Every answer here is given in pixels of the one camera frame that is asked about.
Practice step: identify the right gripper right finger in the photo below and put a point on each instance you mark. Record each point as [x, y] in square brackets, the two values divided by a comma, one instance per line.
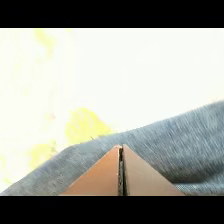
[143, 176]

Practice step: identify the dark jeans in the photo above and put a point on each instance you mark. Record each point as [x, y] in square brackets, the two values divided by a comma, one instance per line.
[180, 150]

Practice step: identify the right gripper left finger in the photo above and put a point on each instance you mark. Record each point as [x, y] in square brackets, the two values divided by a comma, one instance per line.
[100, 176]

